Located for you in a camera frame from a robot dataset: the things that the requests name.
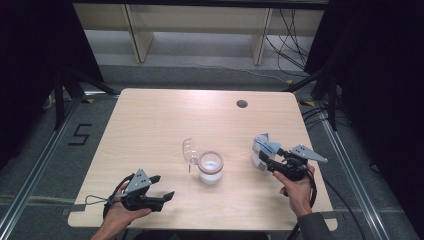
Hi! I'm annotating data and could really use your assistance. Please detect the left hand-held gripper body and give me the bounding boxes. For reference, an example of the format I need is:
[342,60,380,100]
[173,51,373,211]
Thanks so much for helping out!
[120,168,166,213]

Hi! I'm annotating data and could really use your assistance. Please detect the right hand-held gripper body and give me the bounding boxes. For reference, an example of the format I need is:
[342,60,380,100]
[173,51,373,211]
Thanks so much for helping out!
[267,144,329,183]

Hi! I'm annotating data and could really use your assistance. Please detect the white and blue milk carton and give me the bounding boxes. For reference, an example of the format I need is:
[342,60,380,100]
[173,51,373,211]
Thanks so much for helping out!
[251,132,282,175]

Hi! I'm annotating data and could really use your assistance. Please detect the clear glass jar with lid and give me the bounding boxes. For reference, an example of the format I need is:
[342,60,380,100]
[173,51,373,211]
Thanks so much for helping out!
[181,137,224,186]

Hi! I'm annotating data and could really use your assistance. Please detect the person's left hand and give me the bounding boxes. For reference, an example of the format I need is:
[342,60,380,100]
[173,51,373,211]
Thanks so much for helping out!
[101,181,153,234]

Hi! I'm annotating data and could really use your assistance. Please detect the person's right hand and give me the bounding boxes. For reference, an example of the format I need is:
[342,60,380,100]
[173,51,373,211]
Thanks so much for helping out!
[272,164,317,219]

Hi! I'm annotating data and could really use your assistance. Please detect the black metal stand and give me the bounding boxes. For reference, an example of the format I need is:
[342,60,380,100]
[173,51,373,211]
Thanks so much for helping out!
[283,66,339,131]
[53,66,118,131]

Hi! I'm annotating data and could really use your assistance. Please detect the black curtain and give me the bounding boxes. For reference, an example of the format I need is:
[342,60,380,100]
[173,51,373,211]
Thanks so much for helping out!
[0,0,104,168]
[304,0,424,234]

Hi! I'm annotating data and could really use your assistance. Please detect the light wooden shelf unit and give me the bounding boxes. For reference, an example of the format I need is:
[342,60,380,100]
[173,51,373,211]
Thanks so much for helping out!
[71,3,326,66]

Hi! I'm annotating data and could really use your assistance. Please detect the left hand-held gripper cable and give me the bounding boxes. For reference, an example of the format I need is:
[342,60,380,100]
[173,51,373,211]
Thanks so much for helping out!
[84,173,136,221]

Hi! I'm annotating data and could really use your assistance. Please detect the hand-held gripper cable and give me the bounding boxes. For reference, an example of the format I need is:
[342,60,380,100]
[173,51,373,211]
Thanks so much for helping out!
[288,169,368,240]
[84,173,136,221]

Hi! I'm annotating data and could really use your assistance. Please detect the black floor cables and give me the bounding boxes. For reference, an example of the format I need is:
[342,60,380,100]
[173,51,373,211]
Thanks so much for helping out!
[301,106,351,129]

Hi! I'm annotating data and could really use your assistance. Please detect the right hand-held gripper cable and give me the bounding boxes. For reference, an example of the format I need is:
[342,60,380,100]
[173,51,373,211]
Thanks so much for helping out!
[288,169,368,240]

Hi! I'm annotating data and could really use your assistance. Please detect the aluminium floor rail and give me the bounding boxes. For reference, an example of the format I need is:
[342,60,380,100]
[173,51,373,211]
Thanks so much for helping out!
[316,109,391,240]
[0,96,81,234]

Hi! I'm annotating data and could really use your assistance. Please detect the thin white floor cable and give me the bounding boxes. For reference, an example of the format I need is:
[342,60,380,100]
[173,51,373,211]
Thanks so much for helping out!
[199,63,294,84]

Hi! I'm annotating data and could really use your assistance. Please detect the bundle of black cables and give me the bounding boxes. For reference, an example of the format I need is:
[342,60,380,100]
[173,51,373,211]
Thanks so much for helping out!
[264,8,311,71]

